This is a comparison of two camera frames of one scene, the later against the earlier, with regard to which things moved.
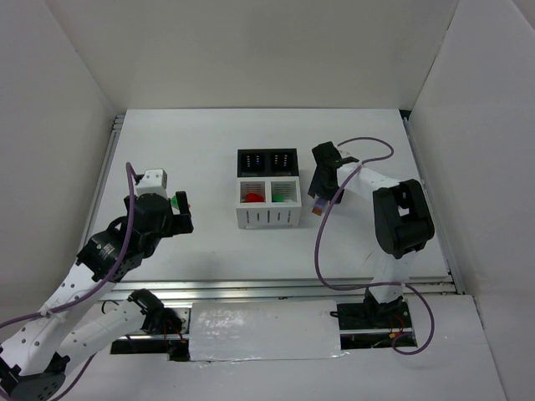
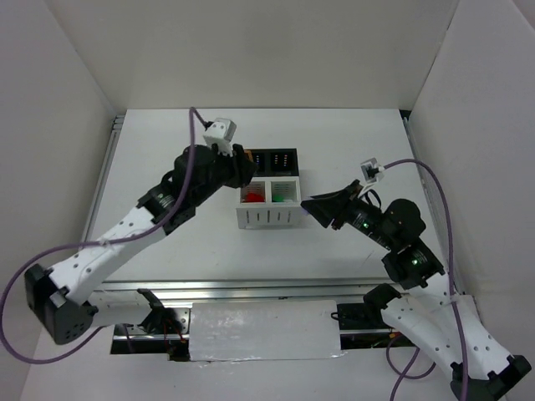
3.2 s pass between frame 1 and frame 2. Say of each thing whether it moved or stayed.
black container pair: stayed
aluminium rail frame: stayed
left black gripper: moved
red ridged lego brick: stayed
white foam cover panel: stayed
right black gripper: moved
